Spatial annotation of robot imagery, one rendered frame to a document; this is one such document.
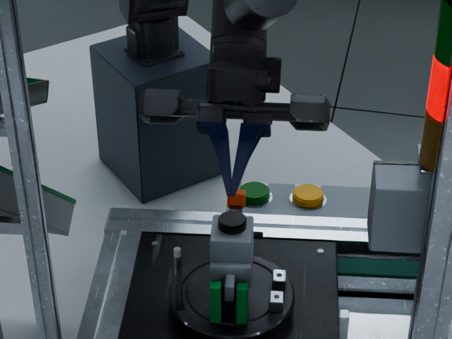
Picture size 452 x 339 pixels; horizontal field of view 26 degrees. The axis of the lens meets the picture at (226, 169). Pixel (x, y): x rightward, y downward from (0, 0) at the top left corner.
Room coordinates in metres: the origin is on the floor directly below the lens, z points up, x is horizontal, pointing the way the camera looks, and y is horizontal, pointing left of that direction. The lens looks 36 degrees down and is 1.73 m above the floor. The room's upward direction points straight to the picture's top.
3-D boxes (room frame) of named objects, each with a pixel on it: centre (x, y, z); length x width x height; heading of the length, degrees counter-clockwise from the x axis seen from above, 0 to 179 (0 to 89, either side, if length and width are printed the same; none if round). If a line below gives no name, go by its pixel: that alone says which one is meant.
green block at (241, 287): (0.76, -0.02, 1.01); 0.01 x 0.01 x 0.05; 86
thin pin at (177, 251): (0.78, 0.05, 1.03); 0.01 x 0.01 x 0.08
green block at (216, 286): (0.76, 0.01, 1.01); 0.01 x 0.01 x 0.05; 86
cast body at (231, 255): (0.79, -0.01, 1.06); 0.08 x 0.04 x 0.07; 176
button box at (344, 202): (1.01, -0.11, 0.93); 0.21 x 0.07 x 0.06; 86
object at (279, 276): (0.82, -0.06, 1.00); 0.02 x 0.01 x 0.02; 176
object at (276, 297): (0.78, -0.05, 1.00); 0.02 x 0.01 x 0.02; 176
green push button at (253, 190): (1.02, -0.04, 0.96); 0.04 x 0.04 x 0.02
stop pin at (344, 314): (0.80, -0.13, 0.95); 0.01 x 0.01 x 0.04; 86
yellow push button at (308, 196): (1.01, -0.11, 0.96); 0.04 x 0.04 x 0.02
